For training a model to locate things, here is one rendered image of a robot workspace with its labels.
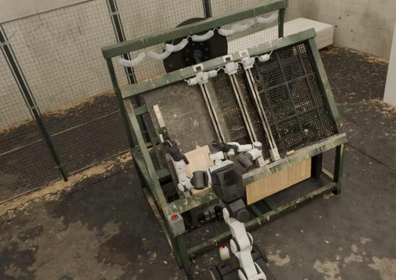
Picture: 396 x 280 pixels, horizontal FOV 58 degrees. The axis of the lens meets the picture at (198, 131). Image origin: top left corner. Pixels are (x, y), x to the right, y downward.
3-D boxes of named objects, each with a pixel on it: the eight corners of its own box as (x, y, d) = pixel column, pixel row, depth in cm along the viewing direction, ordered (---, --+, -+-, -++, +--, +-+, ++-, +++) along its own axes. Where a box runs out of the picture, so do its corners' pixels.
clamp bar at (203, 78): (228, 178, 368) (237, 181, 345) (190, 68, 360) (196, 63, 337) (236, 175, 370) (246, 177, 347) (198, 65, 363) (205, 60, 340)
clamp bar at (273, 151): (270, 161, 382) (281, 162, 359) (234, 54, 374) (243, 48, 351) (278, 157, 384) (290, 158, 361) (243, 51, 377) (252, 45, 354)
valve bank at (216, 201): (199, 235, 352) (195, 218, 339) (193, 226, 363) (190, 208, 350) (243, 215, 366) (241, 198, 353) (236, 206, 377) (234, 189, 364)
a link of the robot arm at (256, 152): (266, 144, 338) (253, 152, 322) (264, 157, 343) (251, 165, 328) (256, 140, 344) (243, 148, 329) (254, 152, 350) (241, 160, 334)
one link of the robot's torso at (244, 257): (263, 277, 342) (253, 236, 327) (244, 286, 337) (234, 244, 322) (255, 268, 356) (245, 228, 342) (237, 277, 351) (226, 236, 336)
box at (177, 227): (174, 237, 331) (171, 224, 321) (170, 229, 341) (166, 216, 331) (186, 232, 334) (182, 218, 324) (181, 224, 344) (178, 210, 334)
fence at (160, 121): (184, 197, 355) (185, 198, 351) (152, 106, 349) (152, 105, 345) (189, 196, 356) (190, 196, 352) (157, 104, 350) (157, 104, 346)
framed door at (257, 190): (246, 204, 422) (247, 205, 420) (243, 167, 392) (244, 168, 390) (309, 175, 446) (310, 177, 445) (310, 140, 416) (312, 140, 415)
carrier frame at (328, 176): (180, 269, 389) (165, 216, 344) (143, 194, 499) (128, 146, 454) (340, 193, 449) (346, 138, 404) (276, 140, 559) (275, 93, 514)
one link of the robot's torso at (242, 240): (254, 247, 331) (244, 204, 317) (238, 256, 326) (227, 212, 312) (247, 240, 345) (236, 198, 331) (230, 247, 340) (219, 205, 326)
